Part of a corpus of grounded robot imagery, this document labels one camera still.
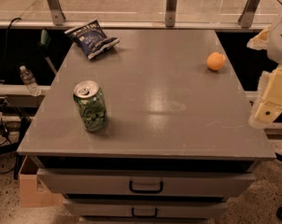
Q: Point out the left metal bracket post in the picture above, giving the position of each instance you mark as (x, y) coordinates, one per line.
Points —
(58, 18)

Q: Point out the grey drawer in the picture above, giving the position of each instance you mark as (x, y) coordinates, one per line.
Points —
(122, 208)
(116, 182)

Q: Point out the black drawer handle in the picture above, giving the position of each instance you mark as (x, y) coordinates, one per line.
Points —
(139, 188)
(144, 213)

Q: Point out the metal bracket post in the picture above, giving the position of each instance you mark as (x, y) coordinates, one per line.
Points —
(58, 18)
(247, 17)
(170, 13)

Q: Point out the black top drawer handle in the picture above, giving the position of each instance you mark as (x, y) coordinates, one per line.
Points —
(139, 188)

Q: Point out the middle metal bracket post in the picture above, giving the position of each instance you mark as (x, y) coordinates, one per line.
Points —
(170, 13)

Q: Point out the orange fruit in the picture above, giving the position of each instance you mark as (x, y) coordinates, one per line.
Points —
(215, 61)

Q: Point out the grey drawer cabinet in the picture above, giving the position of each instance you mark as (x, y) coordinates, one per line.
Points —
(166, 111)

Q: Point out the green soda can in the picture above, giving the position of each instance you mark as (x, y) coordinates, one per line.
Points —
(90, 101)

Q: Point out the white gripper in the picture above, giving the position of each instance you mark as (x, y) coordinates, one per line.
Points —
(281, 42)

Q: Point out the green handled tool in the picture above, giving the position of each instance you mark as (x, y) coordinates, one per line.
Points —
(43, 45)

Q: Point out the blue chip bag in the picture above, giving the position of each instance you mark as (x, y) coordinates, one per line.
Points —
(91, 38)

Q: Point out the right metal bracket post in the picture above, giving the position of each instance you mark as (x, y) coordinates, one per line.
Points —
(247, 17)

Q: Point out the top grey drawer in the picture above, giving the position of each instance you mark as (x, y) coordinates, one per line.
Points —
(116, 182)

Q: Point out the cardboard box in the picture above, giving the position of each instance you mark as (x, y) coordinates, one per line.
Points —
(33, 192)

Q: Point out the clear plastic water bottle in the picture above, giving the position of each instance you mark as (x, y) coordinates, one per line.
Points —
(29, 81)

